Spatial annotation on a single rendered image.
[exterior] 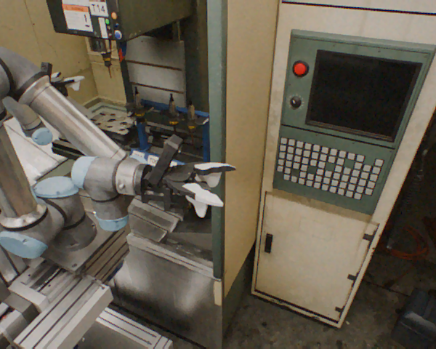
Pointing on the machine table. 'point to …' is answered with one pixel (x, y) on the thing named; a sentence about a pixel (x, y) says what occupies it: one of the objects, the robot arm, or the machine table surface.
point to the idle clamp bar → (166, 133)
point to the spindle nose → (100, 46)
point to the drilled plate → (116, 126)
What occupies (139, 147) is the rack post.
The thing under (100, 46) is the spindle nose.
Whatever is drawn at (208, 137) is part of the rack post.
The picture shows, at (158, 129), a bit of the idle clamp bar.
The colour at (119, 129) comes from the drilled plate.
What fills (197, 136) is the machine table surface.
